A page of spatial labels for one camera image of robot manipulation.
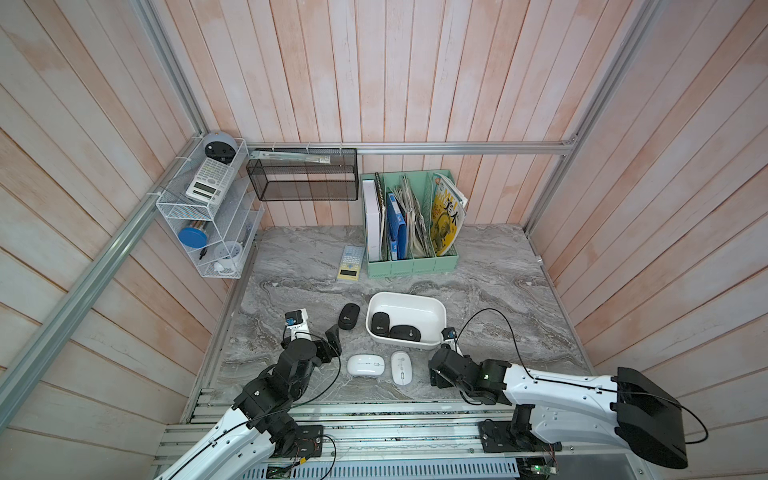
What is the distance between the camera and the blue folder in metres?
0.95

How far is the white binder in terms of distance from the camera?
926mm

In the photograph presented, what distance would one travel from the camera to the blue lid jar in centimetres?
78

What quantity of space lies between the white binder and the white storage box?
16 cm

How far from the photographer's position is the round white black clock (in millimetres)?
814

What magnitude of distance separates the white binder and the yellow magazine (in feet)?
0.72
